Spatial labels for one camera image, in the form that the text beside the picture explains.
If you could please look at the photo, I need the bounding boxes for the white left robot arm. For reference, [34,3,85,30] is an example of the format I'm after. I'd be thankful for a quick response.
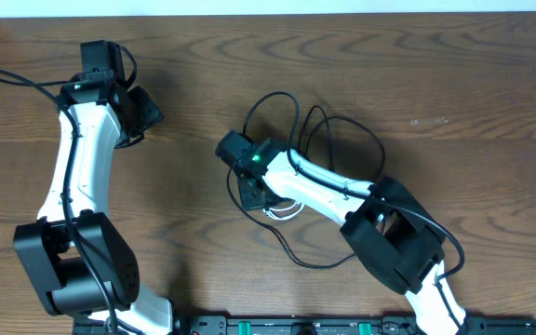
[13,40,174,334]

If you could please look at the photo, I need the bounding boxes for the white cable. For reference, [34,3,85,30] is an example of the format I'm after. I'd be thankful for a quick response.
[261,199,306,221]

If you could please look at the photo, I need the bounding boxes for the short black cable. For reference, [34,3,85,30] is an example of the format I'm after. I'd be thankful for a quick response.
[297,104,386,182]

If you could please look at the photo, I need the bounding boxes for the long black usb cable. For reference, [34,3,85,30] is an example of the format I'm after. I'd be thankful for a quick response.
[225,167,357,271]

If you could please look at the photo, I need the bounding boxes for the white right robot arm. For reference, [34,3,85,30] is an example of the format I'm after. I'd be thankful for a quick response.
[215,131,466,334]

